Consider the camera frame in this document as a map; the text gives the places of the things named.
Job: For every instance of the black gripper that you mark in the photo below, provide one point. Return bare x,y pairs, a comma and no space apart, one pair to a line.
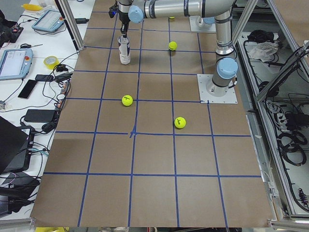
123,16

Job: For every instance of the white tennis ball can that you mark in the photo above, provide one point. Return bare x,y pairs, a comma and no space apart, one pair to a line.
124,49

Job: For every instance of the tennis ball table centre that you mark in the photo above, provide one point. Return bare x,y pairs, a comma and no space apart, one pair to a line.
173,46

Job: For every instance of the tennis ball left front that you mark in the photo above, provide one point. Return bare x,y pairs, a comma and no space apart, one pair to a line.
127,100

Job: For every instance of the tennis ball left far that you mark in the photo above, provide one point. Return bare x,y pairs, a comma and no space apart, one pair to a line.
180,122

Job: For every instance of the blue teach pendant far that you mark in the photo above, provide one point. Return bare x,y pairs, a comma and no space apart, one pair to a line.
49,22

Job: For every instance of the blue teach pendant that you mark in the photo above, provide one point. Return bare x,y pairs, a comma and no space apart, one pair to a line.
15,63
49,22

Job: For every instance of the yellow tape roll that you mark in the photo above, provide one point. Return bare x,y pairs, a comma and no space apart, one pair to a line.
51,62

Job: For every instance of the scissors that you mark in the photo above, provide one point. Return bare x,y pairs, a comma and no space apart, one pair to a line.
26,45

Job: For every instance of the black smartphone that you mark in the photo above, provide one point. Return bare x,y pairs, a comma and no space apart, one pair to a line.
27,89

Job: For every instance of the blue teach pendant near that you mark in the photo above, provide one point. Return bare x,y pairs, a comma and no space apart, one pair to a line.
15,63

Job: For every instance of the black power adapter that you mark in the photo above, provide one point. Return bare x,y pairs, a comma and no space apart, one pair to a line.
39,115

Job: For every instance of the white cloth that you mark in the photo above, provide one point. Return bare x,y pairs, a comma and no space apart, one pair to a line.
263,51

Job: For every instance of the black laptop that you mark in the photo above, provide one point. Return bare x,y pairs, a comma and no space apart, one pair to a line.
15,145

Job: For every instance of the aluminium frame post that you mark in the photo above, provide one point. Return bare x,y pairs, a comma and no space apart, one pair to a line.
66,12

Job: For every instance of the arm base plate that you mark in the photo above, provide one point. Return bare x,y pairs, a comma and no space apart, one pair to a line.
195,27
210,93

